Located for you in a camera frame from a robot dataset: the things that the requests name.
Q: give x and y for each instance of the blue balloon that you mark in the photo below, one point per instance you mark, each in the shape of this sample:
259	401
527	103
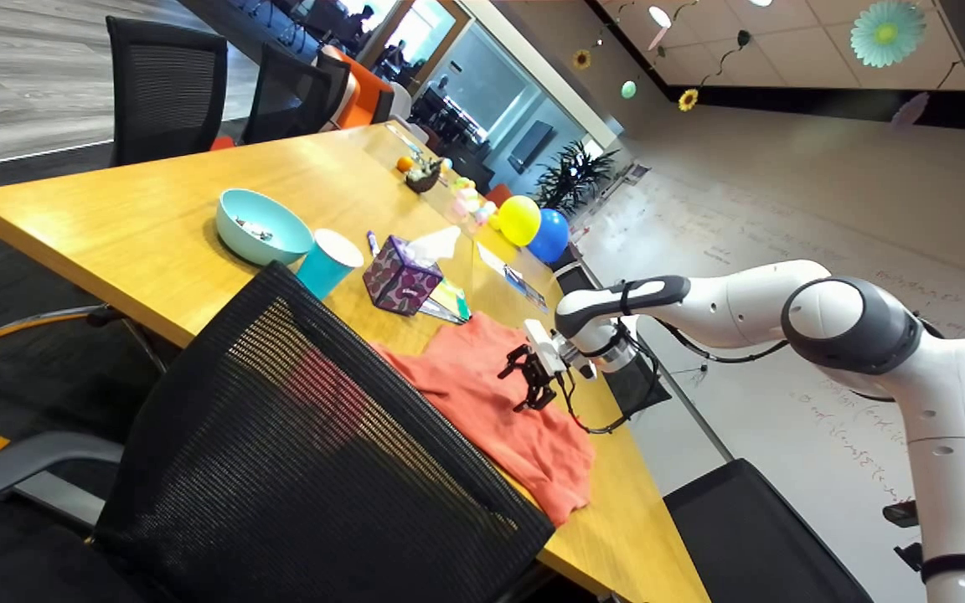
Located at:
553	238

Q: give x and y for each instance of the teal flower ceiling decoration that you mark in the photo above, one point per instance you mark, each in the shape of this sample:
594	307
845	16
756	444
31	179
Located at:
885	33

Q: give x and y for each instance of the purple tissue box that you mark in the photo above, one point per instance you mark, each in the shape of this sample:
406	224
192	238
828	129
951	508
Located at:
398	281

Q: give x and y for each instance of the teal cup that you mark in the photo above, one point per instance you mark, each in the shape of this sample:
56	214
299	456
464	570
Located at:
329	264

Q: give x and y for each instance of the yellow balloon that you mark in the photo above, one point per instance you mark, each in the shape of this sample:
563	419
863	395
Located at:
518	221

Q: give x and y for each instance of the black camera on stand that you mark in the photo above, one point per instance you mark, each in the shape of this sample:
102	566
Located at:
902	514

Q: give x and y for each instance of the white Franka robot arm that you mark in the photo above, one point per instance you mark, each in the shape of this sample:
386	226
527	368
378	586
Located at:
951	415

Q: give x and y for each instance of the dark potted plant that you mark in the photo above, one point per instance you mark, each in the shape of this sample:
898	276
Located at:
575	176

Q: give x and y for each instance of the black chair seat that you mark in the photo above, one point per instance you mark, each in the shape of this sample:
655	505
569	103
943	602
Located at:
756	540

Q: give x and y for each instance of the dark figurine with orange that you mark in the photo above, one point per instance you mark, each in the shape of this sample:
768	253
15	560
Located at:
424	176

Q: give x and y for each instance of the black high-back chair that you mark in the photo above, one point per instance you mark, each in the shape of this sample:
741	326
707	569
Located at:
292	103
167	88

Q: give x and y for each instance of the curved table leg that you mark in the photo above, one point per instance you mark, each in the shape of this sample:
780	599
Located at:
24	326

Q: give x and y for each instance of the orange chair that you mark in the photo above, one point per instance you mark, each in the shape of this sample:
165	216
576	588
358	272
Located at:
365	95

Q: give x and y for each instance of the teal bowl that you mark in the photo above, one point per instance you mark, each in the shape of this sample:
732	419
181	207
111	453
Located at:
262	226

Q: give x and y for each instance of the peach sweatshirt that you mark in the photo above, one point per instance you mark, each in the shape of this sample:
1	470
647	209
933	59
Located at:
465	380

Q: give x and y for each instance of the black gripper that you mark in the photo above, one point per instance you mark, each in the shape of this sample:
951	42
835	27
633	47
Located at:
537	368

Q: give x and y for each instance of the black mesh office chair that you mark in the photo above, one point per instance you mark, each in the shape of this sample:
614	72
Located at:
226	481

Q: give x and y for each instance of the white printed card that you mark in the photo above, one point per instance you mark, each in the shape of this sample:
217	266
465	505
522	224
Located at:
521	282

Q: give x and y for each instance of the teal snack packet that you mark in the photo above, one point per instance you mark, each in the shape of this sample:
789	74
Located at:
451	303

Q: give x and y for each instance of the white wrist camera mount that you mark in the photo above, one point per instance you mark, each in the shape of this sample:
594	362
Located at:
548	340

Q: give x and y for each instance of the blue upholstered bench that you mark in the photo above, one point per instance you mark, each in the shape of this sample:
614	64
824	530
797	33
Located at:
264	27

